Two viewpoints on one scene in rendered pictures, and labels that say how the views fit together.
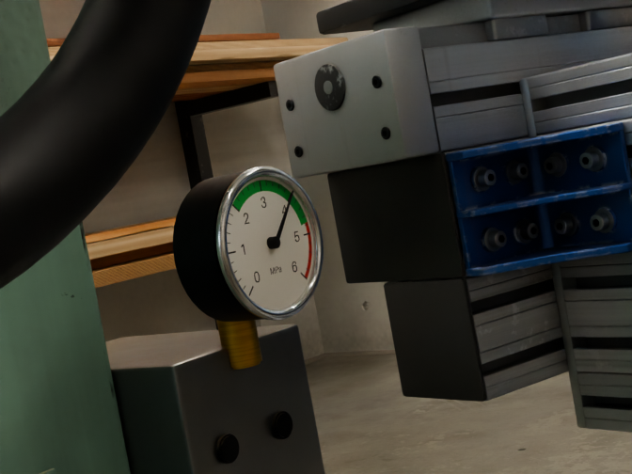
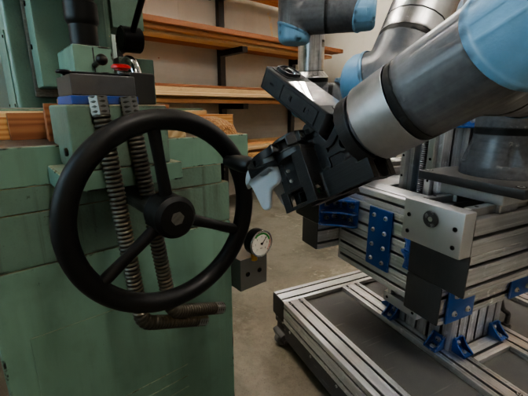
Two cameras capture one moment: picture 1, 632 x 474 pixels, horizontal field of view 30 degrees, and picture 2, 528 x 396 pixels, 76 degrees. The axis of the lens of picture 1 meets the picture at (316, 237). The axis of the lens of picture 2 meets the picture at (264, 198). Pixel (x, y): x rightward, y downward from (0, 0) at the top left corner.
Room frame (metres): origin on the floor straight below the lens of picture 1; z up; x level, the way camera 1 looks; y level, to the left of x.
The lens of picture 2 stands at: (-0.21, -0.12, 0.95)
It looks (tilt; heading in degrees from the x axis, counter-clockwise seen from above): 15 degrees down; 11
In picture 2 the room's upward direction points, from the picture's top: straight up
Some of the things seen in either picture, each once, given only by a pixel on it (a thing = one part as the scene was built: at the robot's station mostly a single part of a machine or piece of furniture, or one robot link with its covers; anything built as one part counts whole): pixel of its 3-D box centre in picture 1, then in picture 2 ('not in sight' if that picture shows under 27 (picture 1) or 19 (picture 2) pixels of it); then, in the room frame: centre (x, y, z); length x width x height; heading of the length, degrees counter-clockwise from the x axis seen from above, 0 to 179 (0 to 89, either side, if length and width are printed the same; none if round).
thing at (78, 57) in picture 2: not in sight; (86, 72); (0.44, 0.37, 1.03); 0.14 x 0.07 x 0.09; 51
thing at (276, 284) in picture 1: (245, 268); (257, 245); (0.49, 0.03, 0.65); 0.06 x 0.04 x 0.08; 141
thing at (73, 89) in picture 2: not in sight; (108, 86); (0.28, 0.22, 0.99); 0.13 x 0.11 x 0.06; 141
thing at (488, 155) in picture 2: not in sight; (502, 150); (0.58, -0.48, 0.87); 0.15 x 0.15 x 0.10
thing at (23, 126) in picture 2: not in sight; (84, 124); (0.39, 0.36, 0.92); 0.25 x 0.02 x 0.05; 141
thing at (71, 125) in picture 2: not in sight; (110, 133); (0.28, 0.23, 0.92); 0.15 x 0.13 x 0.09; 141
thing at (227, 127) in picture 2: not in sight; (209, 124); (0.54, 0.15, 0.92); 0.14 x 0.09 x 0.04; 51
